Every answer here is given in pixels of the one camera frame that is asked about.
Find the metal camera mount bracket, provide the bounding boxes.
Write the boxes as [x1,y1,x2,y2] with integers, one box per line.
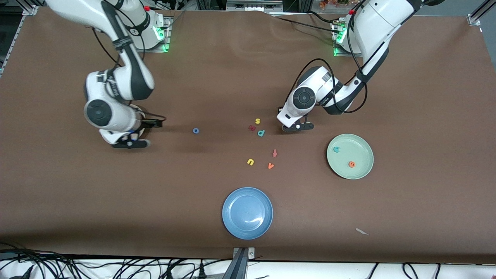
[222,247,256,279]

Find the brown table cover sheet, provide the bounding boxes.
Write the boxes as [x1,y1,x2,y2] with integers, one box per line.
[0,7,496,265]

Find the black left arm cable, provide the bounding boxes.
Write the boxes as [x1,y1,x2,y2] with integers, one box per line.
[295,0,369,115]

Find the light green plate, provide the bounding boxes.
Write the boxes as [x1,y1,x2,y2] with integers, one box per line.
[326,134,374,180]

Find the orange artificial flowers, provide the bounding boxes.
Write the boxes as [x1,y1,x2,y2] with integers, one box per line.
[319,0,359,10]

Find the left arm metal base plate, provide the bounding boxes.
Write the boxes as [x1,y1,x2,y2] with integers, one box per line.
[331,19,363,58]

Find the black base power cable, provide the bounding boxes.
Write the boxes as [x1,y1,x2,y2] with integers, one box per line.
[271,15,341,35]
[305,10,342,25]

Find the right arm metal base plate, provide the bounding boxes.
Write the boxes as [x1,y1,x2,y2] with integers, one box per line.
[129,15,172,53]

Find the beige brown plate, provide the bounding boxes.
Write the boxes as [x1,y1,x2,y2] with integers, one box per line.
[130,103,146,138]

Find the blue plate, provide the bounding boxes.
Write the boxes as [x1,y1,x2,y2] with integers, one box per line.
[222,187,274,240]

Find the aluminium table edge rail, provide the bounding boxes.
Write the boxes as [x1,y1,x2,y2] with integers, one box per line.
[0,15,24,78]

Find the silver aluminium frame piece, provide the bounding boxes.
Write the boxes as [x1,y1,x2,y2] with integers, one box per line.
[226,0,284,12]

